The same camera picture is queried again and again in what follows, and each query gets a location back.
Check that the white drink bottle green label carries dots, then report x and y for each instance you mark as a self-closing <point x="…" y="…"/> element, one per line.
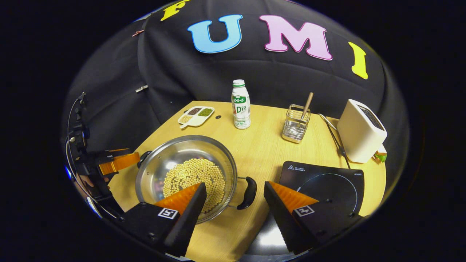
<point x="241" y="109"/>

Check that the small green orange toy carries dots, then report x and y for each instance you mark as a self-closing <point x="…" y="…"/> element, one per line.
<point x="380" y="157"/>

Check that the wooden stick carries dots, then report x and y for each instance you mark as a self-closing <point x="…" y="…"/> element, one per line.
<point x="307" y="103"/>

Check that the pile of yellow soybeans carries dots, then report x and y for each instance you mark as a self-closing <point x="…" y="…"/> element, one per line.
<point x="196" y="174"/>

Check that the white divided bean tray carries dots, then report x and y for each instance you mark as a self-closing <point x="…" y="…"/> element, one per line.
<point x="196" y="116"/>

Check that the small silver clip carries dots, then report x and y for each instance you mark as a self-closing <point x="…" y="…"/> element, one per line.
<point x="142" y="88"/>

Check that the white toaster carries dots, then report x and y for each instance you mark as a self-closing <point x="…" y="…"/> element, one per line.
<point x="358" y="138"/>

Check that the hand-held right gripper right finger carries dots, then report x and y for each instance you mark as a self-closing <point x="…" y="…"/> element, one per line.
<point x="284" y="222"/>

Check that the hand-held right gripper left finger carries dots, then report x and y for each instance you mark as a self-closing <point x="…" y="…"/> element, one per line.
<point x="187" y="222"/>

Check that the black induction cooktop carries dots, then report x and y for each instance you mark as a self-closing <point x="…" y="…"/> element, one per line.
<point x="327" y="182"/>

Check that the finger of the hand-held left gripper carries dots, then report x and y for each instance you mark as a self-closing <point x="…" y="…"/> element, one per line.
<point x="120" y="162"/>

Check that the stainless steel pot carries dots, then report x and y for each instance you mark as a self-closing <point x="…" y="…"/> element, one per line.
<point x="156" y="163"/>

